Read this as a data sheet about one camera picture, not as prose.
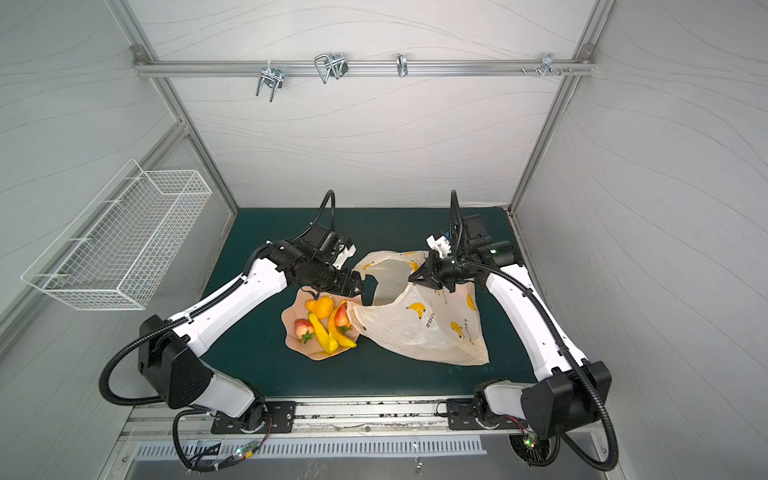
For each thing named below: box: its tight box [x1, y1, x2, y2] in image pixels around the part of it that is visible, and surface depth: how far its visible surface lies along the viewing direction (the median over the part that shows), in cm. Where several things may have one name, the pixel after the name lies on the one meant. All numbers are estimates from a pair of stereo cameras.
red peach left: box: [294, 318, 315, 344], surface depth 84 cm
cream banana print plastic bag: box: [346, 250, 490, 365], surface depth 75 cm
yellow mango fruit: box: [305, 296, 334, 319], surface depth 89 cm
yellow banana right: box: [328, 300, 357, 348], surface depth 87 cm
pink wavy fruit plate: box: [281, 288, 363, 360], surface depth 85 cm
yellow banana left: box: [308, 312, 339, 354], surface depth 86 cm
